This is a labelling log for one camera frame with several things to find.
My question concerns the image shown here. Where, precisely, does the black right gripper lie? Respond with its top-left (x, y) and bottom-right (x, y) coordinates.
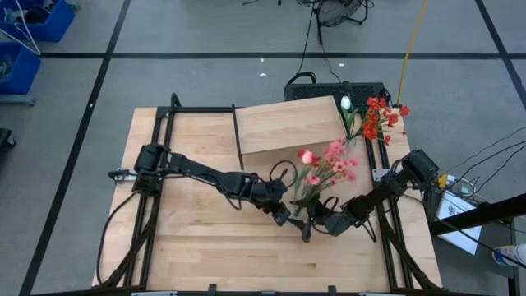
top-left (307, 197), bottom-right (367, 238)

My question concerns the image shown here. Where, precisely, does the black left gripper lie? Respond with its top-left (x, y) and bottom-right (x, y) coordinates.
top-left (247, 178), bottom-right (313, 244)

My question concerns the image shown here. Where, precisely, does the pink blossom spray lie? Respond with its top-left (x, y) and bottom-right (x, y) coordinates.
top-left (292, 138), bottom-right (360, 217)

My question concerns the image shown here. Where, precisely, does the red flower spray with grass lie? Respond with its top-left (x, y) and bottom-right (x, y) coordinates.
top-left (353, 96), bottom-right (411, 147)
top-left (296, 148), bottom-right (323, 169)

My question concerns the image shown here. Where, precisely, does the wooden shelf with black legs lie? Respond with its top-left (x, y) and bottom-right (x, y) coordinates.
top-left (231, 95), bottom-right (348, 171)

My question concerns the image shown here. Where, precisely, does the white tulip stem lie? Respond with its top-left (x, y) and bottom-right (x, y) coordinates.
top-left (339, 95), bottom-right (359, 143)

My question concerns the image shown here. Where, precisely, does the black perforated computer case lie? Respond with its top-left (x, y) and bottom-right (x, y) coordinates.
top-left (283, 81), bottom-right (392, 109)

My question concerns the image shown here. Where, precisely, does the white box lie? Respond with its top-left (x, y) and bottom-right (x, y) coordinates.
top-left (434, 190), bottom-right (483, 257)

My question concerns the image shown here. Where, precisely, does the grey power adapter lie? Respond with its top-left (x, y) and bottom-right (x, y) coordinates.
top-left (450, 180), bottom-right (474, 198)

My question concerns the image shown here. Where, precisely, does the black metal beam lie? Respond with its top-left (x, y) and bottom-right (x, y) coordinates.
top-left (428, 192), bottom-right (526, 238)

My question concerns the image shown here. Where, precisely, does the person's shoe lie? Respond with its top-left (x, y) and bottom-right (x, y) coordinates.
top-left (491, 243), bottom-right (526, 269)

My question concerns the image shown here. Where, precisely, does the black floor fan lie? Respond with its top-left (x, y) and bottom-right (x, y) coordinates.
top-left (312, 0), bottom-right (375, 46)

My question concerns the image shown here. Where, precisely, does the blue plastic bin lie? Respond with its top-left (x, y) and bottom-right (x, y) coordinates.
top-left (0, 40), bottom-right (42, 96)
top-left (0, 0), bottom-right (78, 44)

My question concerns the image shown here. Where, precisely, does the black hanging cable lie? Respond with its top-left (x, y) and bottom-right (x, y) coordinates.
top-left (285, 6), bottom-right (318, 87)
top-left (316, 22), bottom-right (343, 84)

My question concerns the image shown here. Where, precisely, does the black metal table frame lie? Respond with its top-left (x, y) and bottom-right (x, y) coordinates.
top-left (95, 92), bottom-right (444, 291)

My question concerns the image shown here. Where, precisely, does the black floor cable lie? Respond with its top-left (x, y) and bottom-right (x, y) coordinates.
top-left (469, 127), bottom-right (526, 161)
top-left (471, 141), bottom-right (526, 170)
top-left (479, 145), bottom-right (526, 189)

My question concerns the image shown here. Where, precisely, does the yellow hanging cable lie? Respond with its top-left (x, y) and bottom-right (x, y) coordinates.
top-left (395, 0), bottom-right (429, 107)

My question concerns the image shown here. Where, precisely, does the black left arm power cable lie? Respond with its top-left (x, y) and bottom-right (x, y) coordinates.
top-left (95, 191), bottom-right (141, 288)

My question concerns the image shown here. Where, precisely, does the white wire hanger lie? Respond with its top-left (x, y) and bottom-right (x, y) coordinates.
top-left (0, 0), bottom-right (43, 57)

